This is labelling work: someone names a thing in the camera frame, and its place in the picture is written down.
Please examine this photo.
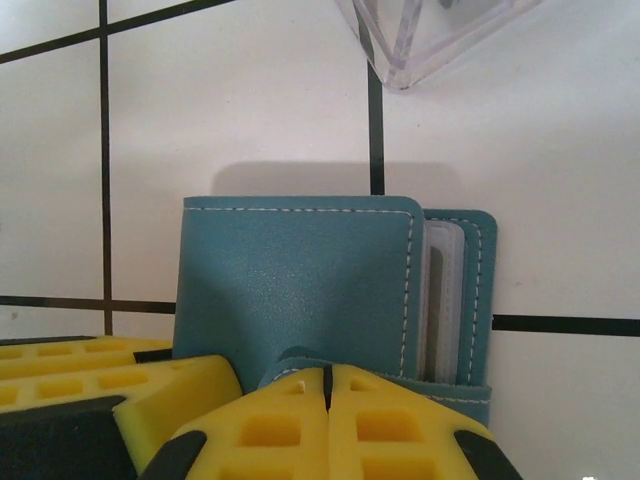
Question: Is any blue box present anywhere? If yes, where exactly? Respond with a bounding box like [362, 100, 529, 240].
[172, 194, 500, 437]

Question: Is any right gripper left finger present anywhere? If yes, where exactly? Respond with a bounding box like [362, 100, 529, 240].
[142, 366, 330, 480]

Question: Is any clear acrylic card box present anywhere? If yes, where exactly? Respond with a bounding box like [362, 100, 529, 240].
[332, 0, 544, 94]

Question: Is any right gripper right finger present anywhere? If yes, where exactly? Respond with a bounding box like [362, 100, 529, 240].
[327, 363, 524, 480]

